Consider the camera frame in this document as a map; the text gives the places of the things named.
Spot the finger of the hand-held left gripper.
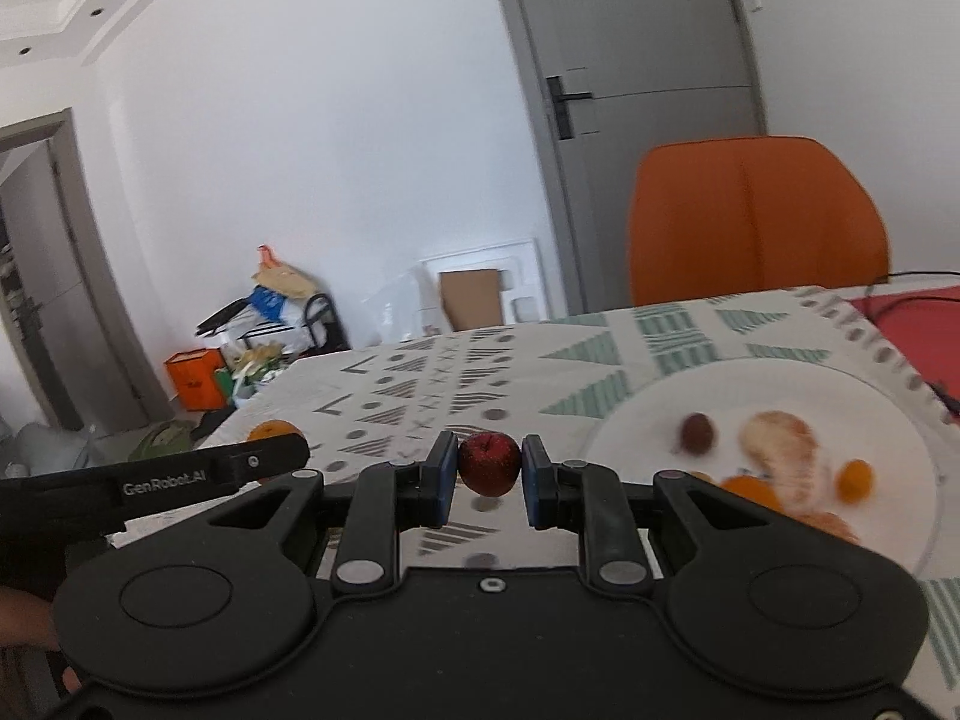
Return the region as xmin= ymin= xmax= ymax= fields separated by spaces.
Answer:
xmin=225 ymin=435 xmax=311 ymax=494

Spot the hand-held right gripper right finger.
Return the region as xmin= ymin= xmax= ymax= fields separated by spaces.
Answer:
xmin=523 ymin=433 xmax=775 ymax=592

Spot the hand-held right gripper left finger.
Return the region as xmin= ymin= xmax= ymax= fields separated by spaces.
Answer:
xmin=202 ymin=431 xmax=460 ymax=593

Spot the large orange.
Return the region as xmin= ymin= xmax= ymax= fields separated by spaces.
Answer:
xmin=247 ymin=420 xmax=306 ymax=484
xmin=720 ymin=474 xmax=785 ymax=515

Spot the red apple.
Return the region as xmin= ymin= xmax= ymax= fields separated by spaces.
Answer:
xmin=457 ymin=431 xmax=522 ymax=497

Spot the white bowl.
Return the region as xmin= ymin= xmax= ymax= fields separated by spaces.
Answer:
xmin=581 ymin=358 xmax=947 ymax=582

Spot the small dark red fruit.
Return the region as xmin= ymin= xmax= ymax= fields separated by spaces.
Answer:
xmin=679 ymin=412 xmax=719 ymax=457

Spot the peeled orange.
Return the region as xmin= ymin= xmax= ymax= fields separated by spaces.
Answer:
xmin=739 ymin=411 xmax=862 ymax=545

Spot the person's left hand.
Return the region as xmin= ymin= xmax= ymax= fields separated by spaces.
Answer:
xmin=0 ymin=589 xmax=61 ymax=650

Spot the translucent plastic bag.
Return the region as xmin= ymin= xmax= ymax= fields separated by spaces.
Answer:
xmin=0 ymin=420 xmax=136 ymax=479

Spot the white bag with clutter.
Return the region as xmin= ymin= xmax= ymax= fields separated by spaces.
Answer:
xmin=225 ymin=340 xmax=291 ymax=407

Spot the green cloth item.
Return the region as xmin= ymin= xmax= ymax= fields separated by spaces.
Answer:
xmin=127 ymin=424 xmax=202 ymax=462

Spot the orange box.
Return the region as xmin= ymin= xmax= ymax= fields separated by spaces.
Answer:
xmin=165 ymin=349 xmax=228 ymax=412

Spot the patterned tablecloth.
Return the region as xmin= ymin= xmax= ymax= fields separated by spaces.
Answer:
xmin=105 ymin=285 xmax=960 ymax=720

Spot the black metal rack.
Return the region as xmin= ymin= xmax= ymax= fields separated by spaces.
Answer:
xmin=304 ymin=292 xmax=351 ymax=353

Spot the black flat item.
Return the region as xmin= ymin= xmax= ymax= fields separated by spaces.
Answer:
xmin=196 ymin=298 xmax=254 ymax=337

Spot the blue plastic bag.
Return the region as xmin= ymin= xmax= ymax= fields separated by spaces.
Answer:
xmin=250 ymin=286 xmax=291 ymax=320

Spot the clear plastic bag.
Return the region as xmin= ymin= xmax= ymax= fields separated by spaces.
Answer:
xmin=367 ymin=270 xmax=443 ymax=347

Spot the brown cardboard piece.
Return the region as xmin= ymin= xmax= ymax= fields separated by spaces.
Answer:
xmin=439 ymin=268 xmax=503 ymax=332

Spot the brown paper bag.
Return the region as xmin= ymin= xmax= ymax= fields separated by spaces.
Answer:
xmin=251 ymin=245 xmax=320 ymax=301

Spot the white foam packaging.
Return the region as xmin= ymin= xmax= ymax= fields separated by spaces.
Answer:
xmin=418 ymin=238 xmax=542 ymax=335

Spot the grey door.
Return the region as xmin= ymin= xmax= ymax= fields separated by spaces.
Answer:
xmin=487 ymin=0 xmax=770 ymax=316

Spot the orange chair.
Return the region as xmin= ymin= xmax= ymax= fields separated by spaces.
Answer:
xmin=628 ymin=136 xmax=891 ymax=308

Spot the red table mat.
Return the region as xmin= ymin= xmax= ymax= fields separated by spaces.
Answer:
xmin=847 ymin=286 xmax=960 ymax=391

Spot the grey door frame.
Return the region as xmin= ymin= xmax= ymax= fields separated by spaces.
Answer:
xmin=0 ymin=109 xmax=175 ymax=436

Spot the black door handle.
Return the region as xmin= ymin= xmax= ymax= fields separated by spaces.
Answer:
xmin=546 ymin=76 xmax=593 ymax=140

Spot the black cable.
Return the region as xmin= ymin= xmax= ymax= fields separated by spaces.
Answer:
xmin=862 ymin=268 xmax=960 ymax=299

